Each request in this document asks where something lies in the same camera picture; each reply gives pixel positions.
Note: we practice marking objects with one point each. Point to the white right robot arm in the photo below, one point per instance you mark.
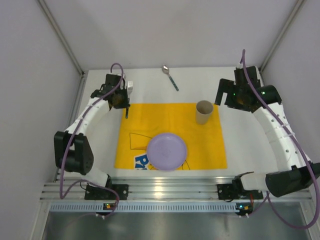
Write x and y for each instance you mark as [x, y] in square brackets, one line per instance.
[292, 174]

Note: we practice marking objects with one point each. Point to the slotted grey cable duct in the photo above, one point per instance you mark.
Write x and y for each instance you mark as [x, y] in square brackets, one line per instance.
[150, 207]

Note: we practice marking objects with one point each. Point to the aluminium frame post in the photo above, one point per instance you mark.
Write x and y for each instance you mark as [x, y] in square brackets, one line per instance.
[297, 7]
[61, 37]

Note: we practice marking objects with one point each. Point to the beige paper cup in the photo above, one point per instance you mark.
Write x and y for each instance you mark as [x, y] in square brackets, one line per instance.
[204, 110]

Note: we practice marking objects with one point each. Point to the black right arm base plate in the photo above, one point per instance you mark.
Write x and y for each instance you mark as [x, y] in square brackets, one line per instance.
[228, 192]

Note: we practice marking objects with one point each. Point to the right aluminium frame post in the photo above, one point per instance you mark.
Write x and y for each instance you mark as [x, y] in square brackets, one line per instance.
[297, 7]

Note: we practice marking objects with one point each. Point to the left aluminium frame post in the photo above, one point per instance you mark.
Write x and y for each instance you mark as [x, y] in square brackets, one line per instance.
[61, 37]

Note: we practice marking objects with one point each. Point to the yellow pikachu cloth placemat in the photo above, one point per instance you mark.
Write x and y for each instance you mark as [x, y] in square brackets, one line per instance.
[204, 143]

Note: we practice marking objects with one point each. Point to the purple plastic plate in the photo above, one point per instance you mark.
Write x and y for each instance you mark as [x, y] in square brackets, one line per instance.
[166, 151]

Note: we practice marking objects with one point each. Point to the metal spoon teal handle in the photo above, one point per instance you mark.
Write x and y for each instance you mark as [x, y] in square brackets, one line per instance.
[166, 71]

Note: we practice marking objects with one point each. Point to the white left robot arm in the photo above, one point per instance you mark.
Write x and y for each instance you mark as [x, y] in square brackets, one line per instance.
[72, 149]

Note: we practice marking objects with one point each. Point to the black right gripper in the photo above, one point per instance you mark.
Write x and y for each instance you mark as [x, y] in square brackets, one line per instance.
[225, 92]

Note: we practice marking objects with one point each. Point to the metal fork teal handle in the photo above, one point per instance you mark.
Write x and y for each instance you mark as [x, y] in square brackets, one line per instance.
[129, 91]

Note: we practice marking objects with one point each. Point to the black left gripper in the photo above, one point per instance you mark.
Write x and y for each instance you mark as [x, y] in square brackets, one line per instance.
[127, 100]

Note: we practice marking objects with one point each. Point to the aluminium mounting rail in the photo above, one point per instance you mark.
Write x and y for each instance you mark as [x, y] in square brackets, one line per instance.
[152, 185]

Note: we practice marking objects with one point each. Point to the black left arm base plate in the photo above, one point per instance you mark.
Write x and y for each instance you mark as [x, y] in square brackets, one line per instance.
[96, 193]

